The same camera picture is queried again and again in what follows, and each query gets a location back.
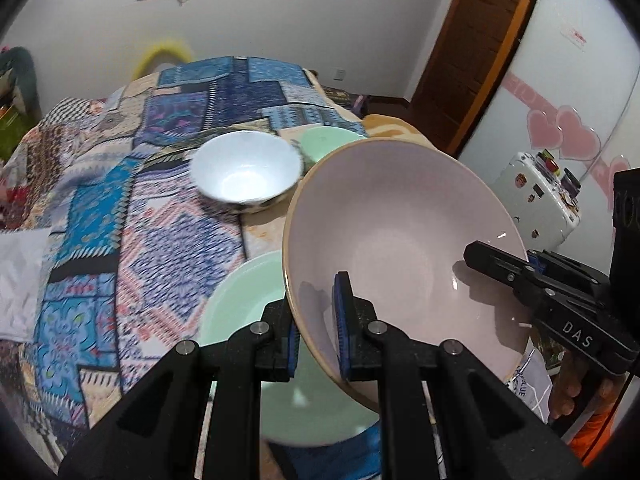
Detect red white sticker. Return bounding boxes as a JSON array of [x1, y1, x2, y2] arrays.
[[560, 25, 587, 51]]

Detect green bowl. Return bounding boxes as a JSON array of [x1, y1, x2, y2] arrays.
[[298, 126, 368, 168]]

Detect wooden door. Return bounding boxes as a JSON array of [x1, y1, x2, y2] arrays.
[[410, 0, 543, 158]]

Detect white sliding wardrobe door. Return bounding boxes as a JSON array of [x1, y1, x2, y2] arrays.
[[457, 0, 640, 281]]

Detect blue patchwork blanket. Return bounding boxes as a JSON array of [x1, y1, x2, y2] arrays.
[[0, 55, 431, 480]]

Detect white printed bag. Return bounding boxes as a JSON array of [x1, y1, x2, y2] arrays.
[[505, 347, 553, 421]]

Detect white bowl with dark spots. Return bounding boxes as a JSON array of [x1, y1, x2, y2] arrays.
[[190, 130, 304, 214]]

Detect green plate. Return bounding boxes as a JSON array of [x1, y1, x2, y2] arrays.
[[199, 251, 381, 447]]

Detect pink bowl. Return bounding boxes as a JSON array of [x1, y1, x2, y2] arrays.
[[281, 138, 531, 413]]

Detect person's right hand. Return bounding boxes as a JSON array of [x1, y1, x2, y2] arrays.
[[549, 355, 577, 422]]

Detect green box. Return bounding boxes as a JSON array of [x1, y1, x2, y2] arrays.
[[0, 110, 23, 161]]

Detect yellow foam tube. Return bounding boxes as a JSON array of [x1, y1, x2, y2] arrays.
[[131, 40, 195, 81]]

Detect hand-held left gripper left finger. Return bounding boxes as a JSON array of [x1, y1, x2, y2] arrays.
[[57, 300, 303, 480]]

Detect white cloth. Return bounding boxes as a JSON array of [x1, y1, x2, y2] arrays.
[[0, 230, 51, 343]]

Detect white suitcase with stickers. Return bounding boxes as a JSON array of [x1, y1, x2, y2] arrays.
[[495, 152, 583, 251]]

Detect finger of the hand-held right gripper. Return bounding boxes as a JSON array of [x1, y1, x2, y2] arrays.
[[463, 241, 548, 311], [527, 250, 601, 286]]

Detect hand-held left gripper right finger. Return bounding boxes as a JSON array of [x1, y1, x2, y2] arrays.
[[332, 271, 586, 480]]

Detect patterned bag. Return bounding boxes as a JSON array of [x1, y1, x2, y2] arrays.
[[320, 85, 371, 113]]

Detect red yellow toy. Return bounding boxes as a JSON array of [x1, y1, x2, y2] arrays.
[[535, 149, 561, 176]]

